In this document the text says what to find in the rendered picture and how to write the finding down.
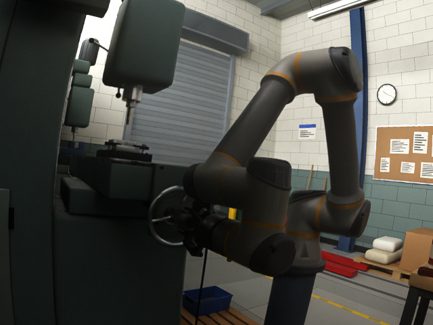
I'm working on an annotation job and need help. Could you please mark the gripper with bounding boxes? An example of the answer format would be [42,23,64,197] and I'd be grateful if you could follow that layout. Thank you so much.
[170,206,225,257]

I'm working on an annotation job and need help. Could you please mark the silver handwheel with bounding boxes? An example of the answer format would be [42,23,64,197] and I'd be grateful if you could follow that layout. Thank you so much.
[147,185,191,246]

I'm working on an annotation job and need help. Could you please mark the dark green knee mill body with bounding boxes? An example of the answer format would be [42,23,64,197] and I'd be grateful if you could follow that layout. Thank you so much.
[0,0,188,325]

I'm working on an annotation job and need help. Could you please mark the blue plastic bin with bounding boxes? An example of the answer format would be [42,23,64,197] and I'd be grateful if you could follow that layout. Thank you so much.
[182,284,235,318]

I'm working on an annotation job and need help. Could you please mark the wooden pallet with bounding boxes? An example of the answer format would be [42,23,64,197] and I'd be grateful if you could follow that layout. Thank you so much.
[352,255,412,282]
[180,305,262,325]

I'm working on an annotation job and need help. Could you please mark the black vise with grey workpiece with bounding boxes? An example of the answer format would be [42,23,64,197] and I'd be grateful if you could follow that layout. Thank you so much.
[96,138,154,164]

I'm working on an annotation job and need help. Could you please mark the grey roller shutter door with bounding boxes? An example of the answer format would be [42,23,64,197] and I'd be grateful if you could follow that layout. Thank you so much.
[122,7,250,167]

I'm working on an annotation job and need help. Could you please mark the red steel beams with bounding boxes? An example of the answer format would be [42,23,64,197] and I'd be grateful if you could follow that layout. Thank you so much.
[319,249,371,279]

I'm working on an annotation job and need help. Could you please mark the green background drill machine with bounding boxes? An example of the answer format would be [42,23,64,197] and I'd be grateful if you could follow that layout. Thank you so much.
[63,37,110,144]

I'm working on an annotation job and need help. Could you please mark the white sack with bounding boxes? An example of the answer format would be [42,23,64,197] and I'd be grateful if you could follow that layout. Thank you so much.
[372,235,405,253]
[364,247,405,266]

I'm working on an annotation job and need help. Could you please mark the cork notice board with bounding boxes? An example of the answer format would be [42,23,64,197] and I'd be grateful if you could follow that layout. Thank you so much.
[373,125,433,186]

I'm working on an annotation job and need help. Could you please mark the brown cardboard box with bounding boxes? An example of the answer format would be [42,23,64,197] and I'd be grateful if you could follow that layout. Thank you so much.
[399,227,433,273]

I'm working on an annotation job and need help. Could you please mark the wooden top work table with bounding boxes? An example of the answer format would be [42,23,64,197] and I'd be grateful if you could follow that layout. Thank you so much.
[398,266,433,325]

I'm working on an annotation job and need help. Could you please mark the grey ceiling beam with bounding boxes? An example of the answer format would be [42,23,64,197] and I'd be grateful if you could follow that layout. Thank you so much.
[260,0,380,17]

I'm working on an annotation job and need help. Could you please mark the blue steel column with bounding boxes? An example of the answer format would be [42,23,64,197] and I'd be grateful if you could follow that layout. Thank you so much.
[337,5,369,253]

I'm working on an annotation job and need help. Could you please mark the white ceiling light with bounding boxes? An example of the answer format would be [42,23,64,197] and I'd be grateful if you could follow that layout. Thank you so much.
[306,0,385,22]

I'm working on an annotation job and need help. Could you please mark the black cable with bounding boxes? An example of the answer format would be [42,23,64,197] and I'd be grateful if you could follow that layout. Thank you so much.
[194,246,208,325]

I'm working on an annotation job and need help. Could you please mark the white and blue wall notice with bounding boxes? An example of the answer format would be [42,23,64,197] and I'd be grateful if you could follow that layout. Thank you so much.
[298,123,318,141]

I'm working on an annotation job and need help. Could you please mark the round wall clock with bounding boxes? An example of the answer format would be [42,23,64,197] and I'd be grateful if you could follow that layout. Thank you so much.
[376,83,398,106]

